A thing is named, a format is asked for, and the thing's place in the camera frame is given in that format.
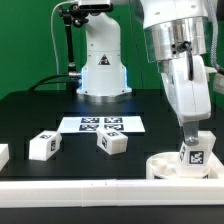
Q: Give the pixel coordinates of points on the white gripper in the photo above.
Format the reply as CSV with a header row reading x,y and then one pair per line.
x,y
189,99

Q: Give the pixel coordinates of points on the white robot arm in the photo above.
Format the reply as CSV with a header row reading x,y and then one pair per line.
x,y
175,38

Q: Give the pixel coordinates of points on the white marker sheet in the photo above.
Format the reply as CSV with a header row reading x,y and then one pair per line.
x,y
90,124

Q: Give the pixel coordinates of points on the white front fence bar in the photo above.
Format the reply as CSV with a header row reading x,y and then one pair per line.
x,y
92,193

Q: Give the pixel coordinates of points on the white left fence bar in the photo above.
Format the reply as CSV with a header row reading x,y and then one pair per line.
x,y
4,155

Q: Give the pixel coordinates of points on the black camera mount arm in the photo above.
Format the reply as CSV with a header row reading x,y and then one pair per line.
x,y
72,17

